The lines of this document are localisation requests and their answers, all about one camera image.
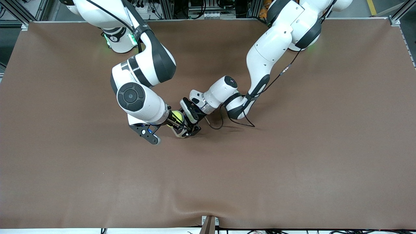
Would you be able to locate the yellow Wilson tennis ball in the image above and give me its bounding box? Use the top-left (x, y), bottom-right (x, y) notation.
top-left (171, 110), bottom-right (185, 128)

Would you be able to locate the brown table mat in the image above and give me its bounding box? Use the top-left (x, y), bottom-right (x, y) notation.
top-left (0, 19), bottom-right (416, 229)

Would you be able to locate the white power strip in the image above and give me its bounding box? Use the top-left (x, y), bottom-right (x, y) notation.
top-left (136, 0), bottom-right (153, 19)

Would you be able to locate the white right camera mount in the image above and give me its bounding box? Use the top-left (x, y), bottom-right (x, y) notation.
top-left (127, 114), bottom-right (145, 126)

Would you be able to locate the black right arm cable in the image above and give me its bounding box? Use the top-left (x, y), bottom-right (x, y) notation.
top-left (85, 0), bottom-right (143, 54)

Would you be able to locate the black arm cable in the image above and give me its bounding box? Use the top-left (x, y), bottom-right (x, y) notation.
top-left (85, 0), bottom-right (143, 54)
top-left (205, 0), bottom-right (337, 130)

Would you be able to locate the metal table edge bracket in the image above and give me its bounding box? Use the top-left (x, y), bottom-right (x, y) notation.
top-left (199, 215), bottom-right (220, 234)

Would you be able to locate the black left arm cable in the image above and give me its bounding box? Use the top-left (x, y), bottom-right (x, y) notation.
top-left (205, 0), bottom-right (337, 130)

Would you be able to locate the aluminium frame post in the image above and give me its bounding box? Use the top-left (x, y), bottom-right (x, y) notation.
top-left (0, 0), bottom-right (49, 31)
top-left (389, 0), bottom-right (416, 26)

